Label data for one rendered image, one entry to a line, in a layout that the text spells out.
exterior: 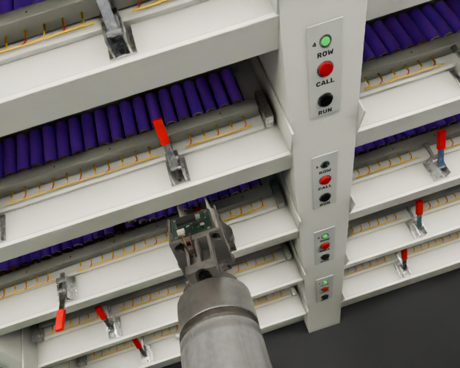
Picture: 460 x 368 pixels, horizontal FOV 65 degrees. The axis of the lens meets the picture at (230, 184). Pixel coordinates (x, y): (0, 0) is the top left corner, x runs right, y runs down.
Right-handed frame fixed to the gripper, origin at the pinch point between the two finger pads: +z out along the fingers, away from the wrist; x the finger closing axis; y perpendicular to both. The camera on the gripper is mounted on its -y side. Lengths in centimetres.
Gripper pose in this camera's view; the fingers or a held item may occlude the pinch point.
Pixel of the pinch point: (198, 212)
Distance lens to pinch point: 61.8
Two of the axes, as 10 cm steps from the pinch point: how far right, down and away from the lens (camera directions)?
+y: -2.4, -7.8, -5.7
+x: -9.5, 3.1, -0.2
